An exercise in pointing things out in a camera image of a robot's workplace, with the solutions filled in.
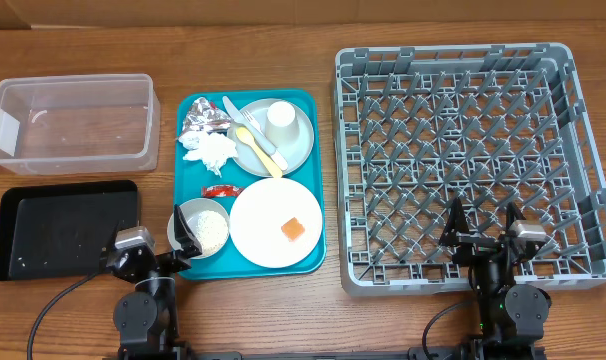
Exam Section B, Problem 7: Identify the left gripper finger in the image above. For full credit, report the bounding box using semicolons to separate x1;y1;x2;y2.
99;222;121;273
173;204;202;258

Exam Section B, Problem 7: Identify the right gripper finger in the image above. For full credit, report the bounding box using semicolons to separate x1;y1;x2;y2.
505;202;528;235
439;198;471;246

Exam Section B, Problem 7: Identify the white rice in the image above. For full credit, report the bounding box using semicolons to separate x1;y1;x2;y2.
195;211;229;256

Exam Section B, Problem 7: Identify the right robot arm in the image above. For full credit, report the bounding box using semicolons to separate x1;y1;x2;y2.
439;198;552;359

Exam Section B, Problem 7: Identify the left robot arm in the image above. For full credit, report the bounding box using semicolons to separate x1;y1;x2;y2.
99;205;202;359

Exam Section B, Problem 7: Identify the black waste tray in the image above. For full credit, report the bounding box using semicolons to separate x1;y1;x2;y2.
0;180;140;281

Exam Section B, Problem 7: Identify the grey dishwasher rack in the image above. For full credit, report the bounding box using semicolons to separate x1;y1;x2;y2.
334;43;606;296

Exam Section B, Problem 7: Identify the red candy wrapper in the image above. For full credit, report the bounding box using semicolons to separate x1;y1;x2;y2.
201;184;244;198

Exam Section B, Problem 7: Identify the white round plate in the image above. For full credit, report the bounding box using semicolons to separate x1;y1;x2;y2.
229;178;323;269

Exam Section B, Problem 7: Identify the teal serving tray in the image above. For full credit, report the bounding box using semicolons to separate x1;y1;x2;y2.
174;89;327;281

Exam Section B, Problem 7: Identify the crumpled white tissue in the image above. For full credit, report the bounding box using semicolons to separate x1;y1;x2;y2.
178;131;238;177

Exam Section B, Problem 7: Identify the orange food cube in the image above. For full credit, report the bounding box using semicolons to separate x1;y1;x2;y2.
281;217;306;242

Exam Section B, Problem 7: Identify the yellow plastic spoon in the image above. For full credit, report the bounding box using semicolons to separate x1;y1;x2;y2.
235;126;283;178

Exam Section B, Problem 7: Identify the crumpled aluminium foil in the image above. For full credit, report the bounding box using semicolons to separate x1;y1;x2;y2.
182;97;232;134

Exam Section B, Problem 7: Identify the clear plastic bin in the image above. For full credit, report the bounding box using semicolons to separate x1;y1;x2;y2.
0;73;161;175

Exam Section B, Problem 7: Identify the white plastic knife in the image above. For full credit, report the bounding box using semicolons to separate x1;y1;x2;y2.
222;96;288;170

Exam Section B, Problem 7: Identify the grey round plate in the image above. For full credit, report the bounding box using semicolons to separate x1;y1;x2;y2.
227;98;315;177

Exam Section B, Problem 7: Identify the white plastic fork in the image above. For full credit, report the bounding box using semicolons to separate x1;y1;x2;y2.
242;111;262;133

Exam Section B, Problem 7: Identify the white paper cup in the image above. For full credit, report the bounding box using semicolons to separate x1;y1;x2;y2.
265;100;299;147

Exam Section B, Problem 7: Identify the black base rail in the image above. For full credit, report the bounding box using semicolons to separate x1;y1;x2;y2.
195;345;547;360

